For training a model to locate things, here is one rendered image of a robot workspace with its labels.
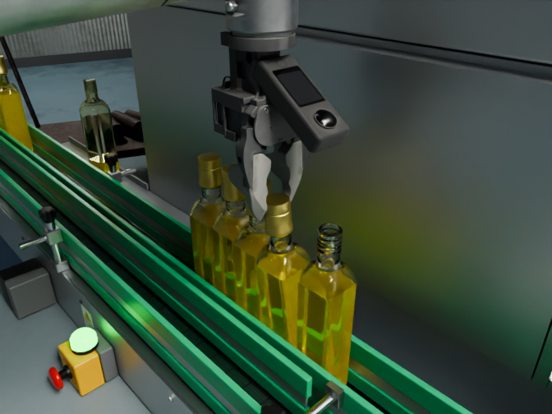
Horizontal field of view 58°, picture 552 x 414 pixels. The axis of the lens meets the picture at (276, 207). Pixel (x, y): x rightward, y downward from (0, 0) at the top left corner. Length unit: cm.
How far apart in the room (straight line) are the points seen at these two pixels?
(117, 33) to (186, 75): 639
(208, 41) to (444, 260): 55
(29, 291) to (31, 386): 21
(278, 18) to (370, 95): 18
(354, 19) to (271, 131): 19
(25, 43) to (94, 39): 84
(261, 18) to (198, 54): 46
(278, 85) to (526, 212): 29
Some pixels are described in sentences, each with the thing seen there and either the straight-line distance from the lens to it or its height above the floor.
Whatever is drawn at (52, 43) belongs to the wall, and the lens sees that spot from 731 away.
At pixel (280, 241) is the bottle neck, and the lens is 61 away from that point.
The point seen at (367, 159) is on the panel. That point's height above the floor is 118.
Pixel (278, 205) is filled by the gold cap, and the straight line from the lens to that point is 58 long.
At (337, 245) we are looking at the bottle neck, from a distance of 58.
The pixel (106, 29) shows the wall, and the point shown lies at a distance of 735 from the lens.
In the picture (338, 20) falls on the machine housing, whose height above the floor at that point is 135.
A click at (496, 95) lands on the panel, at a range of 56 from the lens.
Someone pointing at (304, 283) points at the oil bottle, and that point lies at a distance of 61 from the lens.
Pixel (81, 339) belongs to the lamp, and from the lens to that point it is 91.
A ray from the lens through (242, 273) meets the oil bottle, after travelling 70.
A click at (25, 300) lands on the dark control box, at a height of 80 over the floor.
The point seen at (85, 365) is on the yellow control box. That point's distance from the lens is 92.
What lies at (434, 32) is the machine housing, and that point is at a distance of 60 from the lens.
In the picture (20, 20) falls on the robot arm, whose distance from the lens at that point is 30.
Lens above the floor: 144
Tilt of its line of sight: 28 degrees down
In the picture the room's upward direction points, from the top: straight up
